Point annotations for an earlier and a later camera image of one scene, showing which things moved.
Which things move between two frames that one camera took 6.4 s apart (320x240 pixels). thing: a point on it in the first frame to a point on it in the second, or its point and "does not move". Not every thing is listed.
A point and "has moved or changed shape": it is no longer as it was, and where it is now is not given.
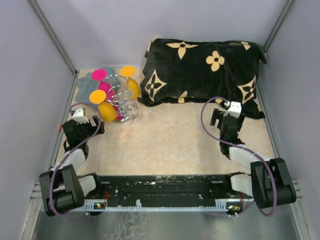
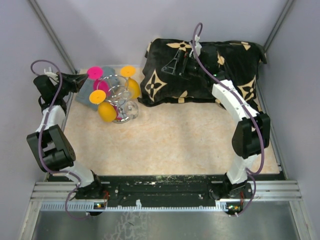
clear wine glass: (131, 110) does not move
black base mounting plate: (162, 190) does not move
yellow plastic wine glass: (107, 111) does not move
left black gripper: (95, 119) to (76, 81)
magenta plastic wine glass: (100, 75) has moved or changed shape
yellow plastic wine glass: (132, 87) does not move
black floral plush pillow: (196, 71) does not move
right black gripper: (217, 114) to (172, 67)
